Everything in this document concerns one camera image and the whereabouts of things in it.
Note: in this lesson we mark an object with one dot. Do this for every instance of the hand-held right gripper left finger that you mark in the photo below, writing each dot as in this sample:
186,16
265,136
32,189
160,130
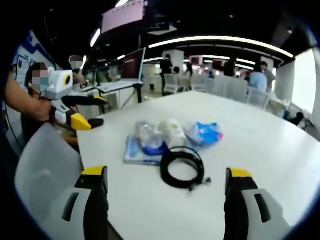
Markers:
96,215

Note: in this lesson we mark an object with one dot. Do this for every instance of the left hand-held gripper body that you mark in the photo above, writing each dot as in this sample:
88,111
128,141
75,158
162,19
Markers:
60,82

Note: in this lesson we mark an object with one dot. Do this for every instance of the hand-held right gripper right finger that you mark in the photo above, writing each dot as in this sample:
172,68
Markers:
240,215

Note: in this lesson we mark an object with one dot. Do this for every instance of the blue and white packet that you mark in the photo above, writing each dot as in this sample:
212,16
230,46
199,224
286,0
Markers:
135,156

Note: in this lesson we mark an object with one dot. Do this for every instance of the clear plastic bottle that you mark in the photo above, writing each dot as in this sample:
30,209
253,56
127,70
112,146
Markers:
147,135

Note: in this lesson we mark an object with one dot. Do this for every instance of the blue and white plastic bag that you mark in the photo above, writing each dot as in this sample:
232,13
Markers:
205,133

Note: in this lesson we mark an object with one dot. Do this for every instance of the white cylindrical container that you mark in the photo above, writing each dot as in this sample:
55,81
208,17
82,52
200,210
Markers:
173,132

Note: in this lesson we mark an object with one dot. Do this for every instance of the white tabletop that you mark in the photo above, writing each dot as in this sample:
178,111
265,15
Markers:
250,155

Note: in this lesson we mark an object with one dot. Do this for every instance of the person's left hand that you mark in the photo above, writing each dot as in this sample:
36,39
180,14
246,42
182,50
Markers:
46,111

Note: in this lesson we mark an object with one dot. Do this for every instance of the white standing desk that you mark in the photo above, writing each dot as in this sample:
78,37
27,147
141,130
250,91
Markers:
117,86

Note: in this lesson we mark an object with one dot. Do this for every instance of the white plastic chair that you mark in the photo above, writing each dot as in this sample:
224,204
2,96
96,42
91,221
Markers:
47,162

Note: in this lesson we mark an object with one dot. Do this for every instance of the laptop on stand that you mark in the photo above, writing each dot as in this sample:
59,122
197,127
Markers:
131,66

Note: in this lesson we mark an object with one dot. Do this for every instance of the short ceiling light strip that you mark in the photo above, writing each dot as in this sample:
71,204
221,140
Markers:
95,37

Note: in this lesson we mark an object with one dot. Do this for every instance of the white mesh office chair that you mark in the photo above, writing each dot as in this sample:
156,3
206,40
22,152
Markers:
171,83
258,98

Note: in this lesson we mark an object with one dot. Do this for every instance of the hanging ceiling screen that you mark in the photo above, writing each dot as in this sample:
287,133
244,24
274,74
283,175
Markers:
122,16

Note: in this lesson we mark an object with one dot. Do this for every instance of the long curved ceiling light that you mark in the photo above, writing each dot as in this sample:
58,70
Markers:
220,39

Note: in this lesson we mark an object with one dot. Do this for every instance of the blue and white wall poster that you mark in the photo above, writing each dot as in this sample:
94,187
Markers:
27,57

